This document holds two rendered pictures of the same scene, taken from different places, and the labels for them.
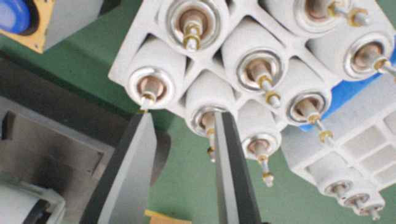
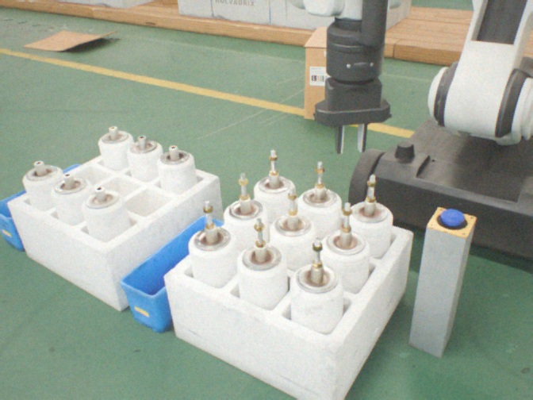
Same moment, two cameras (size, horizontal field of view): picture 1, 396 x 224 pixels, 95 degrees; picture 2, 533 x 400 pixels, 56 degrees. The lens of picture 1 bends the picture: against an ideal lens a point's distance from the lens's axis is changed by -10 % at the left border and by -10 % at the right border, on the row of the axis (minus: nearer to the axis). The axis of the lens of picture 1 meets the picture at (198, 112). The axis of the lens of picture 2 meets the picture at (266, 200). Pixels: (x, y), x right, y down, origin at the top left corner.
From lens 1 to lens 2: 78 cm
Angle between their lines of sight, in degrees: 20
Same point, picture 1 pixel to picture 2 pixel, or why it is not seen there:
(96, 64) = not seen: hidden behind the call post
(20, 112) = (504, 202)
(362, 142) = (136, 207)
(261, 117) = (274, 208)
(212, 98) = (322, 210)
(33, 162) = (504, 164)
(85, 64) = not seen: hidden behind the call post
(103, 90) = not seen: hidden behind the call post
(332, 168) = (182, 176)
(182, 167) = (327, 184)
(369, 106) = (149, 235)
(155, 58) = (369, 228)
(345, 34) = (231, 251)
